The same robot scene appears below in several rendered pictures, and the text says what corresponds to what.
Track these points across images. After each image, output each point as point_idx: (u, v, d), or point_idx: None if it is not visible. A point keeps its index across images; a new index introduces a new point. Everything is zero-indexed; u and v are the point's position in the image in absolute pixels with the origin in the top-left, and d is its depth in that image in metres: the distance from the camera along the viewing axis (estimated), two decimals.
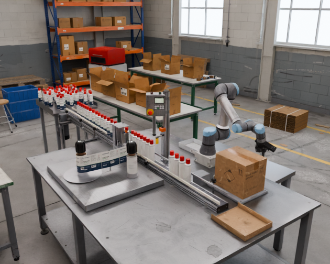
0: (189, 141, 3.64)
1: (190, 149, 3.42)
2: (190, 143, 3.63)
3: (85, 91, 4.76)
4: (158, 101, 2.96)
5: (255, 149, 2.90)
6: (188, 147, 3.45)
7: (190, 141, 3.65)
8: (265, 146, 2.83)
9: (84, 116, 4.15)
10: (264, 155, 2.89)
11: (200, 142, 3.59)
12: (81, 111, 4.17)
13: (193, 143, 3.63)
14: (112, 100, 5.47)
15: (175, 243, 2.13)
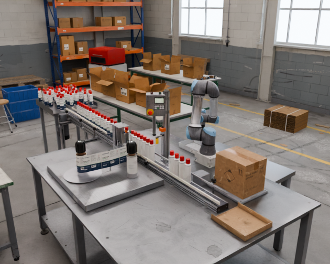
0: (189, 141, 3.64)
1: (190, 149, 3.42)
2: (190, 143, 3.63)
3: (85, 91, 4.76)
4: (158, 101, 2.96)
5: None
6: (188, 147, 3.45)
7: (190, 141, 3.65)
8: None
9: (84, 116, 4.15)
10: None
11: (200, 142, 3.59)
12: (81, 111, 4.17)
13: (193, 143, 3.63)
14: (112, 100, 5.47)
15: (175, 243, 2.13)
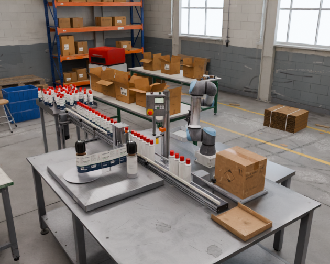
0: (177, 129, 3.65)
1: (178, 137, 3.43)
2: (177, 131, 3.64)
3: (85, 91, 4.76)
4: (158, 101, 2.96)
5: (185, 117, 3.59)
6: (175, 135, 3.46)
7: (177, 129, 3.66)
8: None
9: (84, 116, 4.15)
10: None
11: None
12: (81, 111, 4.17)
13: (180, 131, 3.64)
14: (112, 100, 5.47)
15: (175, 243, 2.13)
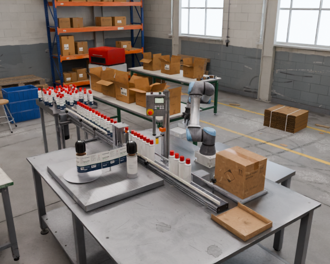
0: (174, 125, 3.75)
1: (175, 133, 3.53)
2: (174, 128, 3.74)
3: (85, 91, 4.76)
4: (158, 101, 2.96)
5: (182, 113, 3.69)
6: (173, 132, 3.56)
7: (175, 125, 3.76)
8: (189, 111, 3.63)
9: (84, 116, 4.15)
10: (187, 121, 3.66)
11: (184, 125, 3.70)
12: (81, 111, 4.17)
13: (177, 128, 3.75)
14: (112, 100, 5.47)
15: (175, 243, 2.13)
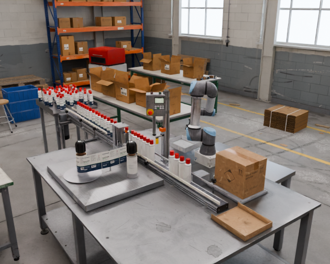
0: (177, 139, 3.59)
1: (178, 147, 3.37)
2: (178, 141, 3.58)
3: (85, 91, 4.76)
4: (158, 101, 2.96)
5: (185, 126, 3.53)
6: (176, 145, 3.39)
7: (178, 138, 3.59)
8: None
9: (84, 116, 4.15)
10: None
11: None
12: (81, 111, 4.17)
13: (181, 140, 3.58)
14: (112, 100, 5.47)
15: (175, 243, 2.13)
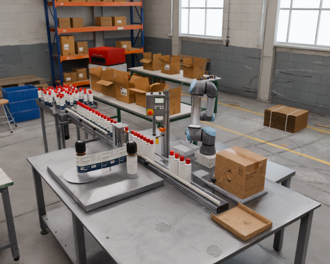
0: (177, 143, 3.60)
1: (178, 151, 3.38)
2: (177, 145, 3.59)
3: (85, 91, 4.76)
4: (158, 101, 2.96)
5: (185, 131, 3.55)
6: (176, 149, 3.40)
7: (177, 143, 3.61)
8: None
9: (84, 116, 4.15)
10: None
11: (188, 143, 3.55)
12: (81, 111, 4.17)
13: (180, 145, 3.60)
14: (112, 100, 5.47)
15: (175, 243, 2.13)
